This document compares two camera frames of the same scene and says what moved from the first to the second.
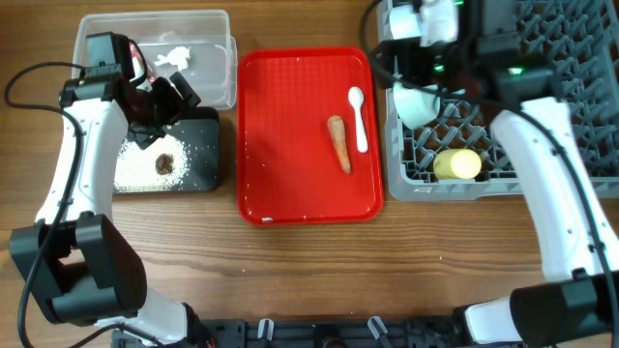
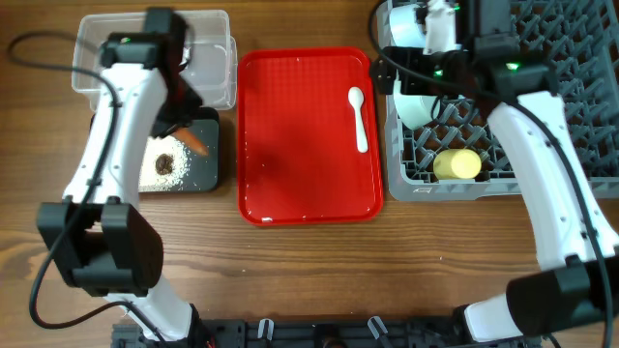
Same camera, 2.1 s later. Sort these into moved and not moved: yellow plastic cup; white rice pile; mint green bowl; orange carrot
Moved: orange carrot
Not moved: yellow plastic cup; mint green bowl; white rice pile
